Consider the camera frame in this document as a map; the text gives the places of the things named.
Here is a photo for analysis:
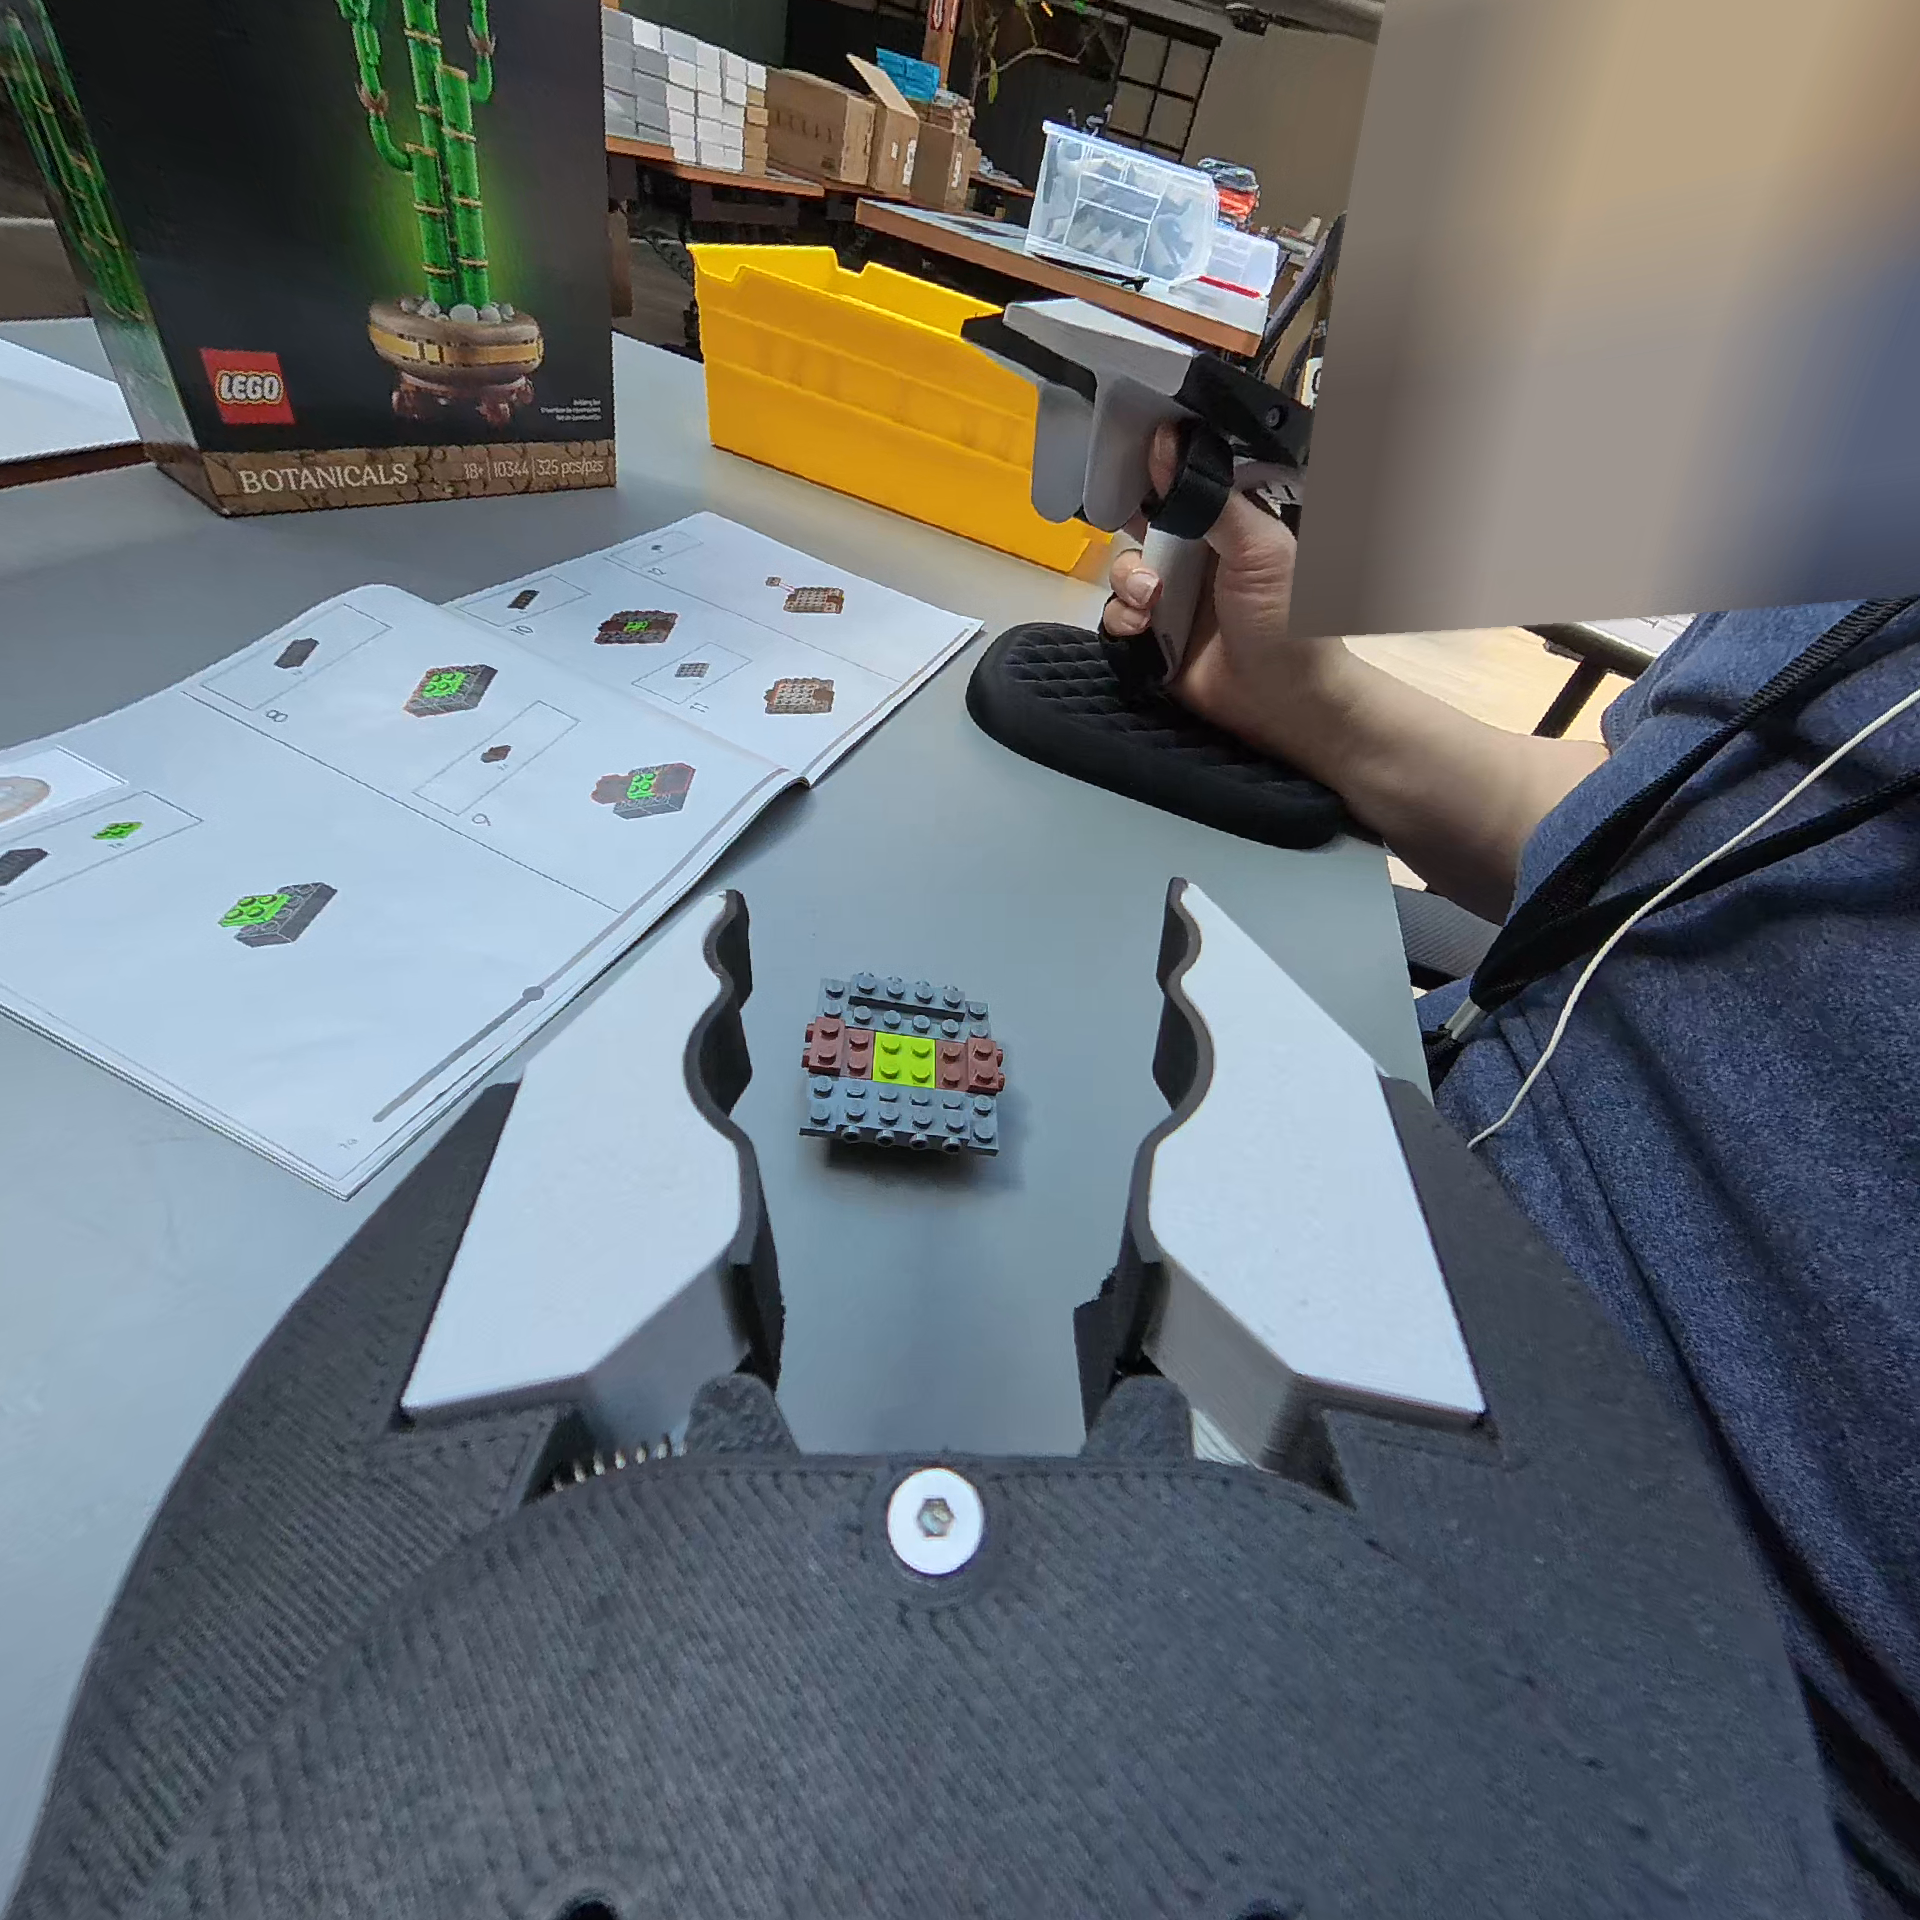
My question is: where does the thin white cable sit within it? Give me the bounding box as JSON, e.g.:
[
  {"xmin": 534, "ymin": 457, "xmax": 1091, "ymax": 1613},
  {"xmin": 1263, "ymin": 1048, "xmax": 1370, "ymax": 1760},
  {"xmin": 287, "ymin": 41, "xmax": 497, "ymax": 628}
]
[{"xmin": 1468, "ymin": 682, "xmax": 1920, "ymax": 1155}]

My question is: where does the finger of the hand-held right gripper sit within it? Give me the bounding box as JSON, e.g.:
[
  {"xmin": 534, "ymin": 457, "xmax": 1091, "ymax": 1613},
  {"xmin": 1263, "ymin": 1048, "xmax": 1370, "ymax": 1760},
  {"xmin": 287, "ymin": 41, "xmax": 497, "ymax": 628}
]
[{"xmin": 960, "ymin": 297, "xmax": 1207, "ymax": 395}]

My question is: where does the black framed window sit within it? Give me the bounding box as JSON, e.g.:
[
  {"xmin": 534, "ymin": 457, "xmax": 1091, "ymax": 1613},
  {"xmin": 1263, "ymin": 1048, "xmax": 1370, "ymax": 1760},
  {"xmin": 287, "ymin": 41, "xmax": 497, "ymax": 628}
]
[{"xmin": 1119, "ymin": 28, "xmax": 1230, "ymax": 144}]

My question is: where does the person's right hand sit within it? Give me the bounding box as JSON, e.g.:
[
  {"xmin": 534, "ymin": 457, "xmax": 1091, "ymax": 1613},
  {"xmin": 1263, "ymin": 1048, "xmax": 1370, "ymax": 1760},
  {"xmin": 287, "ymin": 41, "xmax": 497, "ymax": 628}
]
[{"xmin": 1103, "ymin": 504, "xmax": 1345, "ymax": 725}]

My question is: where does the large clear plastic container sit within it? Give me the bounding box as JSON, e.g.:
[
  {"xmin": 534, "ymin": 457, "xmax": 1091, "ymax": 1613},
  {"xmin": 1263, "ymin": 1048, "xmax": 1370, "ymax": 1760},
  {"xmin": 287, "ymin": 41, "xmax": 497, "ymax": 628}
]
[{"xmin": 1024, "ymin": 120, "xmax": 1220, "ymax": 290}]

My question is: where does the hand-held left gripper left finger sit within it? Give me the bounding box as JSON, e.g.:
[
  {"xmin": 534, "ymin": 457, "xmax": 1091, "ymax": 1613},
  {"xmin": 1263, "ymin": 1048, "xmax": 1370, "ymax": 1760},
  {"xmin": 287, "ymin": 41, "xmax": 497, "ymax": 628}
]
[{"xmin": 400, "ymin": 886, "xmax": 790, "ymax": 1465}]

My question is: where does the yellow plastic bin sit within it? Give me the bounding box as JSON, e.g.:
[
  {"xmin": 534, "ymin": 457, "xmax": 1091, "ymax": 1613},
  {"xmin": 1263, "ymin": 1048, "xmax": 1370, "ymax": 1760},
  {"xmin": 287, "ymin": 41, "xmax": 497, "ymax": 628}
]
[{"xmin": 687, "ymin": 240, "xmax": 1123, "ymax": 576}]

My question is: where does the open cardboard box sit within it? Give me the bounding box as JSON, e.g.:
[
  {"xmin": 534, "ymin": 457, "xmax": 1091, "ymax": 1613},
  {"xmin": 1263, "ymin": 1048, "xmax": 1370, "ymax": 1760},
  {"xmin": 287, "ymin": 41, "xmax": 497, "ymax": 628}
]
[{"xmin": 843, "ymin": 52, "xmax": 924, "ymax": 196}]

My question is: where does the black quilted wrist rest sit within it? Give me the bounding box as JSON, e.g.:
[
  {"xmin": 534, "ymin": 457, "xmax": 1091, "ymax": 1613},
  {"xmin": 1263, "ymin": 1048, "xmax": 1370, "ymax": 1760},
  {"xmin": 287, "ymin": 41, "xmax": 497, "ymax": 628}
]
[{"xmin": 967, "ymin": 622, "xmax": 1353, "ymax": 853}]

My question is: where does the black bamboo toy set box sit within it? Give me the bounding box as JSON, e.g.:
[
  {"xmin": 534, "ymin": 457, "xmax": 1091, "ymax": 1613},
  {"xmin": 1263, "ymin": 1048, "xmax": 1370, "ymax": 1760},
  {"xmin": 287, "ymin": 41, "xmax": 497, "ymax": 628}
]
[{"xmin": 0, "ymin": 0, "xmax": 620, "ymax": 520}]

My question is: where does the stack of white boxes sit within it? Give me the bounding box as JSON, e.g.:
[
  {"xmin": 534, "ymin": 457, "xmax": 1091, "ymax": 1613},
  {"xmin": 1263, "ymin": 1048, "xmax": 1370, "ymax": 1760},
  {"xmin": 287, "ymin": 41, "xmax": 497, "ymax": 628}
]
[{"xmin": 603, "ymin": 6, "xmax": 771, "ymax": 173}]

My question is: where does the grey brown toy brick assembly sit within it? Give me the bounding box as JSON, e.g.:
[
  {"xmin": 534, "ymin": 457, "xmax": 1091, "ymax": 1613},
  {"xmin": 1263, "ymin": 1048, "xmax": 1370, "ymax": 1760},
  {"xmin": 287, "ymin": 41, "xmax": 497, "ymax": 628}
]
[{"xmin": 801, "ymin": 972, "xmax": 1010, "ymax": 1162}]

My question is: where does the grey desk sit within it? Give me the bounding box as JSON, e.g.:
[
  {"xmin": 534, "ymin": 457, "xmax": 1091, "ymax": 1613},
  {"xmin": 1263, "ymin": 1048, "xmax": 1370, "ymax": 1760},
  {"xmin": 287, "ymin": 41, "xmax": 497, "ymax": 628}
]
[{"xmin": 0, "ymin": 310, "xmax": 1434, "ymax": 1906}]

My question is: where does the open building instruction booklet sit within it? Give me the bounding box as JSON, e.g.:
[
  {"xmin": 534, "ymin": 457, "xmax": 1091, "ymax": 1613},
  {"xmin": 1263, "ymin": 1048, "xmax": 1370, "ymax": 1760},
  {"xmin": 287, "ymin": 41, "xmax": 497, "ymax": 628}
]
[{"xmin": 0, "ymin": 513, "xmax": 988, "ymax": 1200}]

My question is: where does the white table with wooden edge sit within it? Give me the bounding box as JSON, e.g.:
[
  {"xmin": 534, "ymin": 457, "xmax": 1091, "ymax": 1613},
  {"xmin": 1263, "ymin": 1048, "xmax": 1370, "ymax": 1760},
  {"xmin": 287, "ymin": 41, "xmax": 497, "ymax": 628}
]
[{"xmin": 0, "ymin": 333, "xmax": 147, "ymax": 490}]

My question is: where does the person's right forearm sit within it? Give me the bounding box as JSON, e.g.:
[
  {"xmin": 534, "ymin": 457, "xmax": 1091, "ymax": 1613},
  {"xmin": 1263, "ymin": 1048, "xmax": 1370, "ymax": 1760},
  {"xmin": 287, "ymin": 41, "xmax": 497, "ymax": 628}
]
[{"xmin": 1276, "ymin": 638, "xmax": 1615, "ymax": 923}]

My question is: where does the person's blue shirt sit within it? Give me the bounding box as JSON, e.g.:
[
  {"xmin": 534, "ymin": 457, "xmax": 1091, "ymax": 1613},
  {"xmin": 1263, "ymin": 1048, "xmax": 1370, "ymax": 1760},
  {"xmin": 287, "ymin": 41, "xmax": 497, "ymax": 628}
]
[{"xmin": 1417, "ymin": 597, "xmax": 1920, "ymax": 1920}]

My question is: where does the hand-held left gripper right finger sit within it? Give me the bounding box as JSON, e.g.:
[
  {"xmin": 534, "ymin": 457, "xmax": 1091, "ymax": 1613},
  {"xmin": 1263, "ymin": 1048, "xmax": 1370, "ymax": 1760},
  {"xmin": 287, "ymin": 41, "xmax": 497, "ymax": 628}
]
[{"xmin": 1078, "ymin": 878, "xmax": 1490, "ymax": 1489}]

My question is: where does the hanging green plant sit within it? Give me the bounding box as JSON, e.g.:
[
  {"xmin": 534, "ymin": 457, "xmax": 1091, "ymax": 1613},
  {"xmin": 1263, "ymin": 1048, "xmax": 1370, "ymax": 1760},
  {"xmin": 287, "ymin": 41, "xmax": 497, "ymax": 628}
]
[{"xmin": 967, "ymin": 0, "xmax": 1098, "ymax": 106}]

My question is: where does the closed cardboard box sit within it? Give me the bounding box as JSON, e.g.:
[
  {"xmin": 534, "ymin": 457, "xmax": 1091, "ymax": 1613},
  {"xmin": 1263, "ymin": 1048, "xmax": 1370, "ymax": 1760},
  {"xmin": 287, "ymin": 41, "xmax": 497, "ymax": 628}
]
[{"xmin": 766, "ymin": 66, "xmax": 881, "ymax": 189}]

